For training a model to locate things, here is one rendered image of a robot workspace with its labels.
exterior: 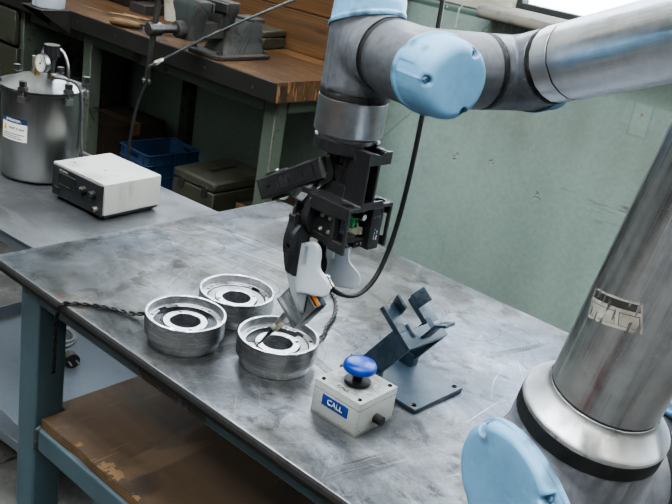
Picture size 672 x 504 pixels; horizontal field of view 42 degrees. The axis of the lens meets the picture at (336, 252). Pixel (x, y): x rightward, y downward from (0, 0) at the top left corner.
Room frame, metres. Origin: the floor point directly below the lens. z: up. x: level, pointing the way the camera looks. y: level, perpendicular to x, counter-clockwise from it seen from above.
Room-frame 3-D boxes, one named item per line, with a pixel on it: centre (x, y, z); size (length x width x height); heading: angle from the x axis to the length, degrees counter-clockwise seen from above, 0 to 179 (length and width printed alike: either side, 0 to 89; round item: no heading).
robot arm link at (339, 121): (0.92, 0.01, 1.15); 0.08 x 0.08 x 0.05
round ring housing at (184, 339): (1.02, 0.18, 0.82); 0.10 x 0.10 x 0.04
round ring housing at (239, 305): (1.11, 0.13, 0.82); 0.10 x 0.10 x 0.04
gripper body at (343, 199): (0.92, 0.00, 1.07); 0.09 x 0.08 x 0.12; 49
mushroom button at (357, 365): (0.91, -0.05, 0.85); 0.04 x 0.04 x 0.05
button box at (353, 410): (0.90, -0.05, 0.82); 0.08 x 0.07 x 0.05; 52
